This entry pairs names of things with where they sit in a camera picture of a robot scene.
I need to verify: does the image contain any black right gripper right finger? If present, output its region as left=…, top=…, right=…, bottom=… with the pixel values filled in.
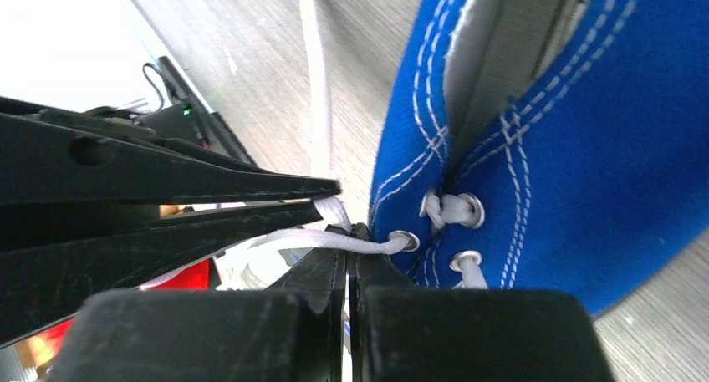
left=349, top=253, right=613, bottom=381

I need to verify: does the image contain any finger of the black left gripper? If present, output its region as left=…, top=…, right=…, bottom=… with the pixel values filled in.
left=1, top=202, right=321, bottom=347
left=1, top=98, right=341, bottom=205

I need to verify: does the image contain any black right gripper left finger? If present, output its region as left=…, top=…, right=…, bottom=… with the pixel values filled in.
left=48, top=227, right=345, bottom=381

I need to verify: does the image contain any white shoelace of sneaker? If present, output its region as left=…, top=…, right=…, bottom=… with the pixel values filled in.
left=238, top=0, right=485, bottom=257

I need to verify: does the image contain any blue canvas sneaker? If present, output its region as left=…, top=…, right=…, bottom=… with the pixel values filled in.
left=369, top=0, right=708, bottom=313

